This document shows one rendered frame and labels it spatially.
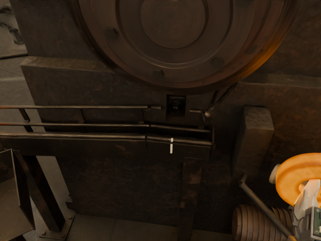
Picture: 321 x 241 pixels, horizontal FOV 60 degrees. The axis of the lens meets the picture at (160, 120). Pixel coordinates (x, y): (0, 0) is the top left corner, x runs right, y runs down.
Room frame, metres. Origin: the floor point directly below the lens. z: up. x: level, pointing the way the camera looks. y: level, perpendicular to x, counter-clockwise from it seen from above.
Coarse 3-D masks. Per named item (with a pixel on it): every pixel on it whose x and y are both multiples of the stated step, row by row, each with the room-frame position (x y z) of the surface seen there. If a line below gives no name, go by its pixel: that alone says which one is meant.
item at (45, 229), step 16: (32, 160) 0.67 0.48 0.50; (192, 160) 0.55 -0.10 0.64; (32, 176) 0.64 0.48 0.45; (192, 176) 0.55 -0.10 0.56; (32, 192) 0.64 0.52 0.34; (48, 192) 0.67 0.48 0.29; (192, 192) 0.55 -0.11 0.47; (48, 208) 0.64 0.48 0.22; (192, 208) 0.55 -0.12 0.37; (48, 224) 0.64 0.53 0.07; (64, 224) 0.68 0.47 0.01; (192, 224) 0.55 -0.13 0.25; (64, 240) 0.60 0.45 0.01; (176, 240) 0.60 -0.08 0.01; (192, 240) 0.60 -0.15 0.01
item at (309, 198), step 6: (312, 180) 0.33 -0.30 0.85; (318, 180) 0.31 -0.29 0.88; (306, 186) 0.32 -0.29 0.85; (312, 186) 0.31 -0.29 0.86; (318, 186) 0.29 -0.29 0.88; (306, 192) 0.31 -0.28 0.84; (312, 192) 0.30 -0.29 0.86; (306, 198) 0.30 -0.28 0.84; (312, 198) 0.28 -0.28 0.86; (306, 204) 0.29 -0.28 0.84; (312, 204) 0.27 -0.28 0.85; (318, 204) 0.28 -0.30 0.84
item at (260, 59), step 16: (288, 0) 0.54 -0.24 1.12; (80, 16) 0.60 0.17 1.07; (288, 16) 0.54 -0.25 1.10; (80, 32) 0.60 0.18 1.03; (288, 32) 0.54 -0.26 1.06; (96, 48) 0.60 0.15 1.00; (272, 48) 0.54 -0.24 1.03; (112, 64) 0.59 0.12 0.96; (256, 64) 0.55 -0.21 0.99; (128, 80) 0.59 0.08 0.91; (224, 80) 0.55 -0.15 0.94
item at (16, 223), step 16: (0, 160) 0.51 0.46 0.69; (16, 160) 0.51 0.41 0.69; (0, 176) 0.50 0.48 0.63; (16, 176) 0.44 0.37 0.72; (0, 192) 0.47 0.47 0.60; (16, 192) 0.46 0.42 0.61; (0, 208) 0.41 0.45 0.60; (16, 208) 0.41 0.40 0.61; (0, 224) 0.37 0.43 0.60; (16, 224) 0.36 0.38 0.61; (32, 224) 0.35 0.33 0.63; (0, 240) 0.32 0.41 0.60; (16, 240) 0.38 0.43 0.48
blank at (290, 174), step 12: (300, 156) 0.36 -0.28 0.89; (312, 156) 0.35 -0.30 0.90; (288, 168) 0.35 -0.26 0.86; (300, 168) 0.34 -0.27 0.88; (312, 168) 0.33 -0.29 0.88; (276, 180) 0.35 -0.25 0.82; (288, 180) 0.34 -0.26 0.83; (300, 180) 0.34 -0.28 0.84; (288, 192) 0.34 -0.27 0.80; (300, 192) 0.33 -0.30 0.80
